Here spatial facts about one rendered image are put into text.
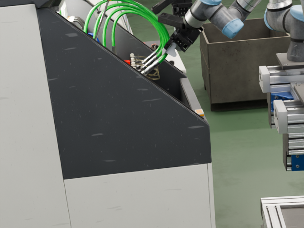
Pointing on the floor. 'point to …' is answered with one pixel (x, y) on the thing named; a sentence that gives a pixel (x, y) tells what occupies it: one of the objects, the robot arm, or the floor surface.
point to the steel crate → (239, 63)
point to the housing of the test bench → (27, 127)
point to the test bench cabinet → (144, 199)
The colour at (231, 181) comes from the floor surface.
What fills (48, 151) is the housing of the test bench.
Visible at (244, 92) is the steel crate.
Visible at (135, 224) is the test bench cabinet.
